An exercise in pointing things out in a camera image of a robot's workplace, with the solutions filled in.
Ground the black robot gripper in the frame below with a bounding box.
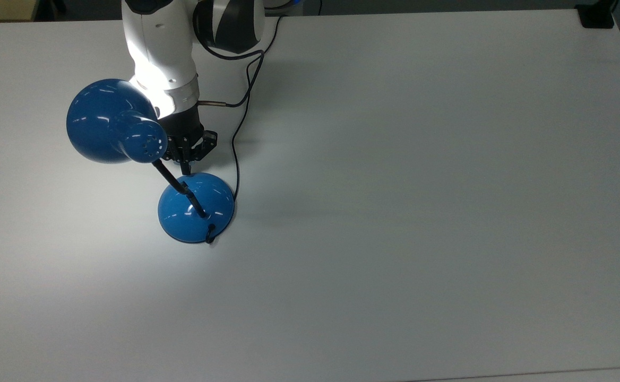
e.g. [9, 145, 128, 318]
[157, 105, 219, 176]

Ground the blue metal desk lamp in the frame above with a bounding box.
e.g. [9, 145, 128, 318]
[66, 79, 236, 245]

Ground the light wooden furniture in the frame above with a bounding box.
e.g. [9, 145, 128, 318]
[0, 0, 39, 23]

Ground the white adjacent table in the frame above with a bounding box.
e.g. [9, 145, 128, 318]
[408, 367, 620, 382]

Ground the black lamp power cable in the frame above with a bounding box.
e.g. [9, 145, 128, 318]
[204, 0, 324, 245]

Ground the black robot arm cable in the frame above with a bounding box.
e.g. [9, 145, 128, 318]
[193, 11, 266, 109]

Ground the black table clamp mount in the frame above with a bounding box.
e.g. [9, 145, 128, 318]
[575, 0, 619, 29]

